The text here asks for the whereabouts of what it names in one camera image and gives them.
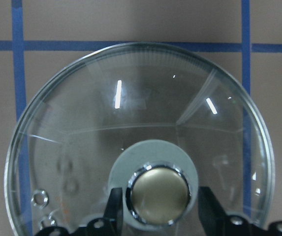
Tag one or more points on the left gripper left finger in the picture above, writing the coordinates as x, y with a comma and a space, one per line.
110, 224

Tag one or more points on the glass pot lid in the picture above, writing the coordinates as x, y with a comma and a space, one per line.
122, 112

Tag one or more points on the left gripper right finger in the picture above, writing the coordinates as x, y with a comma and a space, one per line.
216, 222

